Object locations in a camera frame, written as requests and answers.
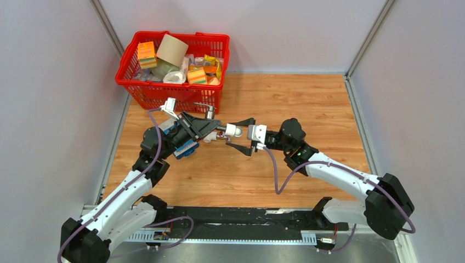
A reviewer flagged chrome faucet with white elbow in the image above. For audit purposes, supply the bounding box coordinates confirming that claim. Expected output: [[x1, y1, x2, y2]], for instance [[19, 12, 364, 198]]
[[203, 131, 231, 143]]

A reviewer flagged yellow snack packet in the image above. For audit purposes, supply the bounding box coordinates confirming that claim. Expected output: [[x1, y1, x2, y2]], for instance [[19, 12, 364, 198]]
[[203, 55, 223, 80]]

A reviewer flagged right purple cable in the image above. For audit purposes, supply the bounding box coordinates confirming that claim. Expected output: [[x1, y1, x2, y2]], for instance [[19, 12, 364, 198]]
[[263, 146, 417, 254]]

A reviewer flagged red plastic shopping basket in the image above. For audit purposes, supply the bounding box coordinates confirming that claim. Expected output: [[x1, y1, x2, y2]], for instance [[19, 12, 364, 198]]
[[115, 31, 230, 113]]

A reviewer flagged pale green tape roll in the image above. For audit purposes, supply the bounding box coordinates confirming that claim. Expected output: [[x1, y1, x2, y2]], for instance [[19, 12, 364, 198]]
[[151, 58, 179, 80]]

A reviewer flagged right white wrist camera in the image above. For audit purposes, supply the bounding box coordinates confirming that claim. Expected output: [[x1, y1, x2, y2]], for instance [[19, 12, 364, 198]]
[[247, 124, 267, 150]]

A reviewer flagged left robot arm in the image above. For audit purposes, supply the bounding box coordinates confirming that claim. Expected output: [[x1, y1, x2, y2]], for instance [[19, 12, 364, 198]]
[[57, 112, 221, 262]]

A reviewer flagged white tape roll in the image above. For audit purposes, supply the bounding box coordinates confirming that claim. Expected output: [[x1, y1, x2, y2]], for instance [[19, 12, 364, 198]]
[[162, 71, 186, 84]]

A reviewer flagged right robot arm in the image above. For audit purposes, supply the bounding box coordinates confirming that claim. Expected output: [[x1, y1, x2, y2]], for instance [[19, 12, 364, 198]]
[[224, 118, 416, 240]]

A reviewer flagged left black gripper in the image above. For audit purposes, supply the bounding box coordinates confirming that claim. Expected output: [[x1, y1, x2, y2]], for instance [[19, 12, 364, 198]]
[[159, 111, 220, 160]]

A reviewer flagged blue razor package box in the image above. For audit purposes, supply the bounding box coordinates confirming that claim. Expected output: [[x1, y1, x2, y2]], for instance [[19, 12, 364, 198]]
[[159, 118, 200, 160]]

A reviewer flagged brown cardboard tape roll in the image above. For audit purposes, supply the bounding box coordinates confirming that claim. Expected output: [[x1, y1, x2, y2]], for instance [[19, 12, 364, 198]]
[[156, 34, 189, 67]]

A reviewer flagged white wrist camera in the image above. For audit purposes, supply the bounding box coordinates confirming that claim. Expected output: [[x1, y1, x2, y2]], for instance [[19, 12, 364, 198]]
[[160, 97, 179, 120], [247, 124, 267, 150]]

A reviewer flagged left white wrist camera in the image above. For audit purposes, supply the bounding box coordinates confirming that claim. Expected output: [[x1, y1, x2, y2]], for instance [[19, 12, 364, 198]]
[[160, 97, 179, 120]]

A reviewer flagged orange striped sponge block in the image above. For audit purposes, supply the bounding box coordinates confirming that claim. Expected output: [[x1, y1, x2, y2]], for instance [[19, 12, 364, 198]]
[[186, 67, 207, 85]]

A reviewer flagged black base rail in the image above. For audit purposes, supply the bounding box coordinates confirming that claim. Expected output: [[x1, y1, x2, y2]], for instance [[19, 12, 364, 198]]
[[150, 207, 349, 241]]

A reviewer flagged dark grey metal faucet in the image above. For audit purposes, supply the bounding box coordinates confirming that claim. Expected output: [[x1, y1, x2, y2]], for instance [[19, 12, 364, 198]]
[[194, 102, 226, 132]]

